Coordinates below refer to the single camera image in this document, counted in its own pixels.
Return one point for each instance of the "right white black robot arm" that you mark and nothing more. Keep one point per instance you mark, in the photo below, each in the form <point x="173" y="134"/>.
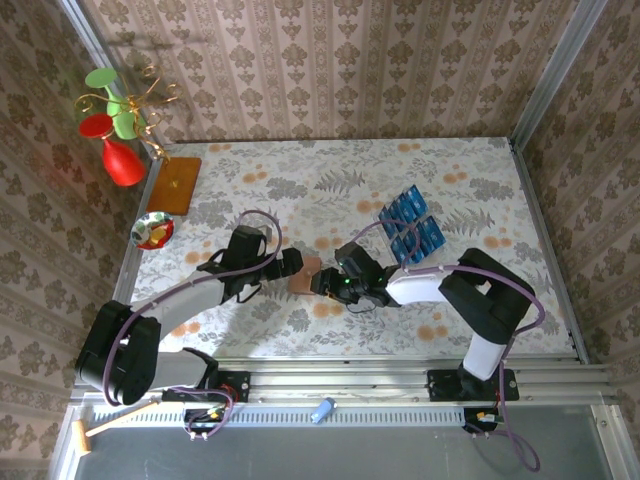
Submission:
<point x="420" y="287"/>

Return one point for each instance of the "blue packets in rack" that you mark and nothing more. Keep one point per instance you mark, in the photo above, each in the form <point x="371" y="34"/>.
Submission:
<point x="376" y="216"/>

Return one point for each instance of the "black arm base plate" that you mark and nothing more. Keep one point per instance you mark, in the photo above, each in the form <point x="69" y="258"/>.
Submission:
<point x="440" y="387"/>
<point x="240" y="385"/>

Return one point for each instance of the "floral patterned table cover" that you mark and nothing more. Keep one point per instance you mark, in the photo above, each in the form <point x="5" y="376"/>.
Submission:
<point x="300" y="165"/>

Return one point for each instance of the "wooden mallet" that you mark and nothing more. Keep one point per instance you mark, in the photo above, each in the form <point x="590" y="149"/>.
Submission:
<point x="81" y="437"/>

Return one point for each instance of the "green plastic goblet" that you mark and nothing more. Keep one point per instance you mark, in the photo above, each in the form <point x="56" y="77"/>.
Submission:
<point x="122" y="120"/>

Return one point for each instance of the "red plastic goblet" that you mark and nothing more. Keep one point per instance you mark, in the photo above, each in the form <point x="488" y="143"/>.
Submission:
<point x="122" y="165"/>

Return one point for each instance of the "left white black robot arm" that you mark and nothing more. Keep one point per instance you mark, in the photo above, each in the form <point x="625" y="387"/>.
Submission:
<point x="195" y="300"/>

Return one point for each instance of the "small blue cylinder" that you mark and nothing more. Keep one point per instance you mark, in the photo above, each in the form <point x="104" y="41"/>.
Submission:
<point x="321" y="412"/>

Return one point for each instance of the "black connector bracket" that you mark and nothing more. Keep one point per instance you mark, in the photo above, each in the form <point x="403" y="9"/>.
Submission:
<point x="472" y="426"/>
<point x="197" y="427"/>

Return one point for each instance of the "aluminium mounting rail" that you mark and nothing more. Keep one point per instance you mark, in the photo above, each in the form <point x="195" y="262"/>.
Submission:
<point x="325" y="382"/>

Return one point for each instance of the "aluminium table side rail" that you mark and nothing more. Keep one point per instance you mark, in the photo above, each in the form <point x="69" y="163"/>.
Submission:
<point x="537" y="220"/>
<point x="129" y="265"/>

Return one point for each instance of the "small patterned dish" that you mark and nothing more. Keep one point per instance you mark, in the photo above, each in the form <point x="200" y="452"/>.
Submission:
<point x="145" y="227"/>

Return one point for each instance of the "aluminium frame post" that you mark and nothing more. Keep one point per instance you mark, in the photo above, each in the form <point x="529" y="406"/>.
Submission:
<point x="102" y="50"/>
<point x="565" y="50"/>

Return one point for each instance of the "small yellow piece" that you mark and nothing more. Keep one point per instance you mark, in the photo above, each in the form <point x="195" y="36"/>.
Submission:
<point x="159" y="235"/>

